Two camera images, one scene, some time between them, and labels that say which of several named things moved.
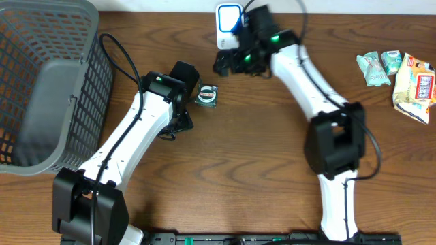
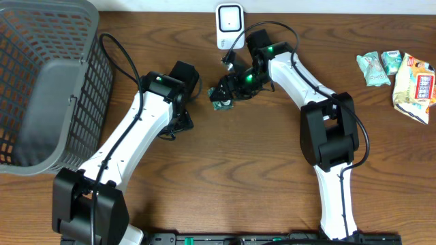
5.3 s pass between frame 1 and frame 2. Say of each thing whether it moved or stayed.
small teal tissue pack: stayed
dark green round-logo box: moved
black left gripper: stayed
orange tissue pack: stayed
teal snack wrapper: stayed
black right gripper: moved
